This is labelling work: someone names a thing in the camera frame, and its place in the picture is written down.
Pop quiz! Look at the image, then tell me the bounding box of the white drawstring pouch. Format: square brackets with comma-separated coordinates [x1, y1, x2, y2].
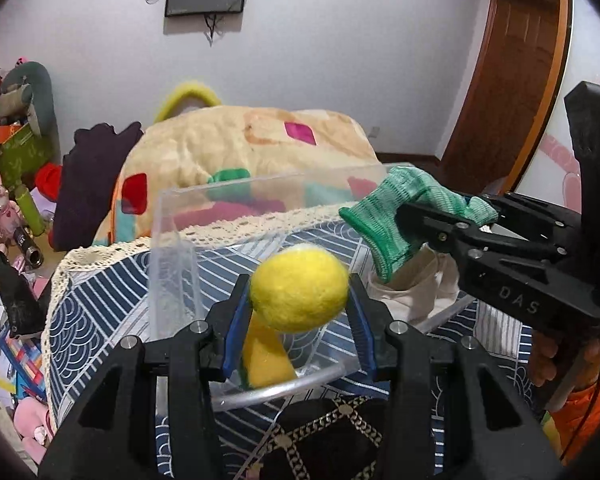
[367, 245, 460, 324]

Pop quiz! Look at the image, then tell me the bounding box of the yellow green sponge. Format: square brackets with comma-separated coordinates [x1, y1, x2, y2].
[242, 312, 297, 389]

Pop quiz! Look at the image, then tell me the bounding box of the green knit glove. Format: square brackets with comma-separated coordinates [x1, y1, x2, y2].
[339, 166, 498, 283]

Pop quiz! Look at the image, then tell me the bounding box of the yellow felt ball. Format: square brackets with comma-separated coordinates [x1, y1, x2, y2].
[249, 244, 349, 334]

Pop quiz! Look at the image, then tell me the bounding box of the person's right hand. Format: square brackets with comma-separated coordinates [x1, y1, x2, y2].
[526, 331, 600, 391]

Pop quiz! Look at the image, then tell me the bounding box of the blue white patterned tablecloth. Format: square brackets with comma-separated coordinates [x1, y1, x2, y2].
[42, 199, 537, 480]

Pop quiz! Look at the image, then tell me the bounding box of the clear plastic box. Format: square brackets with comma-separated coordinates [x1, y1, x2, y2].
[147, 161, 477, 413]

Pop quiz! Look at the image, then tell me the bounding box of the beige patchwork blanket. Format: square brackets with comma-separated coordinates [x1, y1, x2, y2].
[93, 105, 378, 246]

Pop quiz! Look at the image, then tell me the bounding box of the brown wooden door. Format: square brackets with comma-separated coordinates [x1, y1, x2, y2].
[439, 0, 572, 194]

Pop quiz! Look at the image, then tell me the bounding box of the blue pencil case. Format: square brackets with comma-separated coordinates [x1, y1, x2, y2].
[0, 330, 47, 403]

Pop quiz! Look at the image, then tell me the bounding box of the dark purple garment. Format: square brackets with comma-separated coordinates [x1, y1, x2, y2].
[52, 122, 143, 252]

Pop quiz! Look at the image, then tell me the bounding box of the pink plush toy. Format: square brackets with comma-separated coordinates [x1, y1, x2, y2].
[14, 396, 54, 465]

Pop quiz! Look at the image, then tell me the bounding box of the black flashlight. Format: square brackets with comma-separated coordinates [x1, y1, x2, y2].
[12, 226, 44, 269]

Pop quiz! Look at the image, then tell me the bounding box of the red plush item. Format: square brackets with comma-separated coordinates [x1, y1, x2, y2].
[34, 162, 62, 203]

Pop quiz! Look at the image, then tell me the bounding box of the yellow fuzzy hoop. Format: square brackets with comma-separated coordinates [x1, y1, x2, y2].
[154, 81, 222, 124]

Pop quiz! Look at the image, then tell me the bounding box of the green bottle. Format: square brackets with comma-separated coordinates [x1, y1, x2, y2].
[15, 183, 45, 236]

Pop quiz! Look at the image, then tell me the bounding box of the pink rabbit plush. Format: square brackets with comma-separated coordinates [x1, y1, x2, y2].
[0, 173, 23, 240]

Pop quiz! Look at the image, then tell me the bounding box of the green cardboard box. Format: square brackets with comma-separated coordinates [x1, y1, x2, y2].
[0, 124, 54, 191]

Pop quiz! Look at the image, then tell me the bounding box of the grey green dinosaur plush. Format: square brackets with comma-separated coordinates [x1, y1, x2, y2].
[0, 62, 59, 151]

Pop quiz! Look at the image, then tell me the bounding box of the black gold chain bag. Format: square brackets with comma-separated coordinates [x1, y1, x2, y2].
[244, 396, 388, 480]

